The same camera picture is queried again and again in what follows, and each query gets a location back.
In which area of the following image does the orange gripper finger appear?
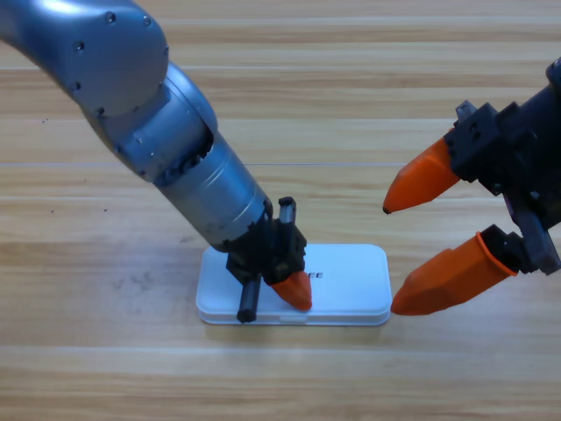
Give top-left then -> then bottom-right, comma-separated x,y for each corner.
390,224 -> 529,317

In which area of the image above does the white Unitree pencil case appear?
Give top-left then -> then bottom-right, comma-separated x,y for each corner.
195,243 -> 393,326

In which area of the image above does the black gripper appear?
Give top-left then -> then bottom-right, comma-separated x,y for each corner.
382,56 -> 561,276
225,196 -> 313,324

